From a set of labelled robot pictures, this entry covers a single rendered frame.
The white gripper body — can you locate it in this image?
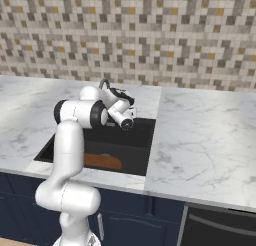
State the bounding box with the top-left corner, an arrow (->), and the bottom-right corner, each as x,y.
129,108 -> 138,122

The black sink basin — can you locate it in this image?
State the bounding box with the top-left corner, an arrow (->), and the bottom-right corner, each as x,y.
33,116 -> 157,177

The dark grey sink faucet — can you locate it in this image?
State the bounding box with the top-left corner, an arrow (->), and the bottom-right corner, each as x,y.
98,78 -> 112,91

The brown wooden cutting board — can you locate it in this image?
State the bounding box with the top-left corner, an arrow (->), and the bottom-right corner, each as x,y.
83,152 -> 123,172

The navy cupboard front panel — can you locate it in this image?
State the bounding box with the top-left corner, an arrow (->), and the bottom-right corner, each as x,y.
91,187 -> 185,222

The navy cupboard door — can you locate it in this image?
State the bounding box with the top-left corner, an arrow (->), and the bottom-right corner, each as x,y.
98,208 -> 183,246
0,172 -> 64,246

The black dishwasher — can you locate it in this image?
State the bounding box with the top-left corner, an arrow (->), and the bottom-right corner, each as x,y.
176,204 -> 256,246

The silver cupboard door handle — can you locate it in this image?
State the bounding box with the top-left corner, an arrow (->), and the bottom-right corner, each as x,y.
96,212 -> 105,242

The dark dishwasher handle bar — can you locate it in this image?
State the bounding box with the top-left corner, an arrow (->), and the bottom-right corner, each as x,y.
188,213 -> 256,238

